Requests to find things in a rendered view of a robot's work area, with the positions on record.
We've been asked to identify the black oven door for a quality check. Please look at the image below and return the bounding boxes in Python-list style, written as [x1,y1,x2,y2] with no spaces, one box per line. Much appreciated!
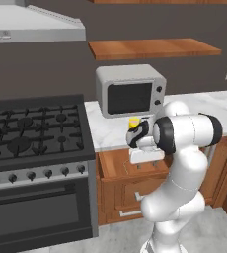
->
[0,178,93,253]

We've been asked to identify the wooden cabinet door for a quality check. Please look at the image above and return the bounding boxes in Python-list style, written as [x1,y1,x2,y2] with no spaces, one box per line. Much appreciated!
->
[198,134,227,210]

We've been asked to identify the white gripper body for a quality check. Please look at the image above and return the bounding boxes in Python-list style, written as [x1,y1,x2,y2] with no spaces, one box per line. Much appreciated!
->
[128,146,166,165]

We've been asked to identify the black and steel range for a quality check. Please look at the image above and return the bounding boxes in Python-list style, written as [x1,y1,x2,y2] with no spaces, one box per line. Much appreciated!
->
[0,94,100,253]

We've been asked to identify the silver drawer handle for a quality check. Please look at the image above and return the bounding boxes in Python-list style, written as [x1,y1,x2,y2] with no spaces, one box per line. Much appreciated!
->
[118,210,143,218]
[133,191,145,203]

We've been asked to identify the grey microwave oven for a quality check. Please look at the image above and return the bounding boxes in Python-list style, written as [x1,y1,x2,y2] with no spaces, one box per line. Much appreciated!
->
[95,63,168,120]

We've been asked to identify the wooden wall shelf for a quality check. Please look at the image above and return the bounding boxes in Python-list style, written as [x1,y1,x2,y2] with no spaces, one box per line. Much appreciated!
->
[87,38,223,61]

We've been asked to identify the steel range hood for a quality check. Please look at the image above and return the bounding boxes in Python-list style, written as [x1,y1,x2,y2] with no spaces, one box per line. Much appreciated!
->
[0,0,87,44]

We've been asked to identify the wooden drawer front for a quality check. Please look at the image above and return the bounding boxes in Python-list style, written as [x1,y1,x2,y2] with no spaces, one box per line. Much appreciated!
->
[113,177,169,212]
[98,207,146,226]

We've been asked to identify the yellow smoothie cup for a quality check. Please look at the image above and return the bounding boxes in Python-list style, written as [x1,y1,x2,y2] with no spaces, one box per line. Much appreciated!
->
[128,117,141,130]

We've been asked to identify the open wooden drawer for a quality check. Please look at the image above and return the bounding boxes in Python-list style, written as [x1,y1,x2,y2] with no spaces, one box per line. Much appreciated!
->
[95,147,173,184]

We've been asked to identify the silver cabinet door handle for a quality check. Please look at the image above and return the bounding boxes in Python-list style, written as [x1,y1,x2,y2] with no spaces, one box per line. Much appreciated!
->
[205,144,219,170]

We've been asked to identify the black stove knob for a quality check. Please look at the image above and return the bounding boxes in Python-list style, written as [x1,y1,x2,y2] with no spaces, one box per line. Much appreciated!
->
[7,173,18,184]
[26,171,37,182]
[59,166,70,177]
[76,164,87,175]
[42,168,53,179]

